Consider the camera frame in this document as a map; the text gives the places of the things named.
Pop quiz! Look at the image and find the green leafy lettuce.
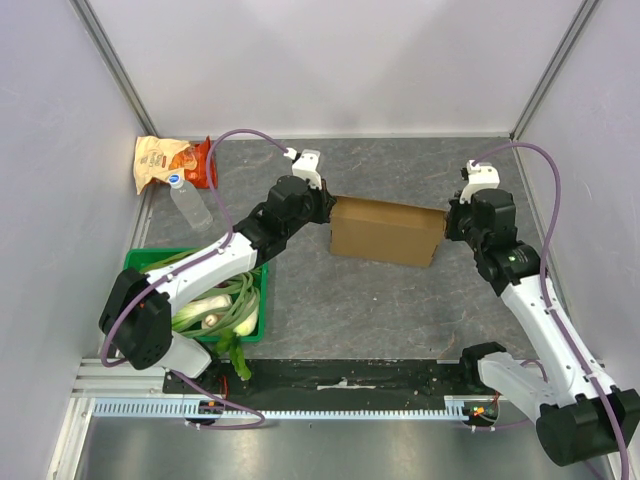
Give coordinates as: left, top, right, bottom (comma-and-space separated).
213, 329, 252, 381

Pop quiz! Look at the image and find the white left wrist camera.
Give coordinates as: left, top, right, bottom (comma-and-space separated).
284, 147, 322, 190

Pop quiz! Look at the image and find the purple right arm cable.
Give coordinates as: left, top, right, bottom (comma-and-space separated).
469, 142, 629, 480

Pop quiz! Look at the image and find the light blue cable duct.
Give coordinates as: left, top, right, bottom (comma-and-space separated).
92, 397, 472, 421

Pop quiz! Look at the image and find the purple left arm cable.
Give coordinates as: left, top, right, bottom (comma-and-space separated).
100, 128, 267, 430

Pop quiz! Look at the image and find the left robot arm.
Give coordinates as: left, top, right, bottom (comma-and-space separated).
98, 175, 336, 393

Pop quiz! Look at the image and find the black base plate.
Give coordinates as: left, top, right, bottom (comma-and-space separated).
196, 359, 494, 410

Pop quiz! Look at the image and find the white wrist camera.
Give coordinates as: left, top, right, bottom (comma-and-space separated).
284, 147, 322, 190
459, 160, 500, 204

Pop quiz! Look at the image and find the clear plastic water bottle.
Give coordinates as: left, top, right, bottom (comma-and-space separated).
168, 173, 213, 232

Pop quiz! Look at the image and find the beige chip bag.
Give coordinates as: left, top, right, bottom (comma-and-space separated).
133, 136, 191, 195

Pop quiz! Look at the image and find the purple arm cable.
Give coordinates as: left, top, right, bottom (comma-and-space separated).
469, 142, 629, 480
100, 128, 267, 430

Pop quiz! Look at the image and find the green long beans bundle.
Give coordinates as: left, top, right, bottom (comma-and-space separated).
172, 269, 262, 338

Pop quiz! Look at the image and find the white green bok choy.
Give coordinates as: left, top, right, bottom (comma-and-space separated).
172, 294, 260, 338

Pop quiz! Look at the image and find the green plastic crate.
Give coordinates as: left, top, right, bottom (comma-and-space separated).
124, 248, 269, 343

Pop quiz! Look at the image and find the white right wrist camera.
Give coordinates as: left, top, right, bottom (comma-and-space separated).
459, 160, 500, 204

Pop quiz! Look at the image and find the red chip bag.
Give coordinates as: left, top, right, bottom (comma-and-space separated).
169, 137, 218, 189

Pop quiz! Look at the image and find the brown cardboard box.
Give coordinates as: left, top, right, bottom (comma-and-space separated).
330, 196, 446, 268

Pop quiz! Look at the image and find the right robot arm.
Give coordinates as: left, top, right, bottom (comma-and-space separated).
445, 188, 639, 466

